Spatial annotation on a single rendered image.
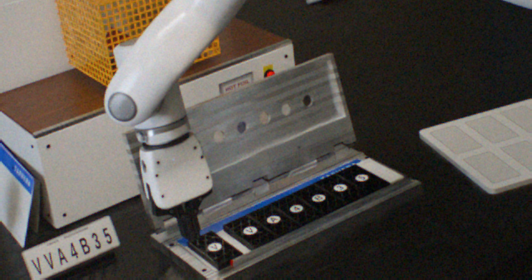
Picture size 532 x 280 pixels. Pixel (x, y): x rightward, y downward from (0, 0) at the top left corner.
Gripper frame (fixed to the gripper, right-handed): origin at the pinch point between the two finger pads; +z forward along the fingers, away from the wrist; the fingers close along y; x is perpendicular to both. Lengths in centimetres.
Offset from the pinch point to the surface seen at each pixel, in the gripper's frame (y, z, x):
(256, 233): 11.1, 5.7, -0.7
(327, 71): 41.2, -12.0, 13.2
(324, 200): 25.8, 5.6, -0.4
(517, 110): 76, 7, 3
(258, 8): 78, -11, 95
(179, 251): -0.5, 5.4, 5.5
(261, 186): 20.6, 2.9, 11.2
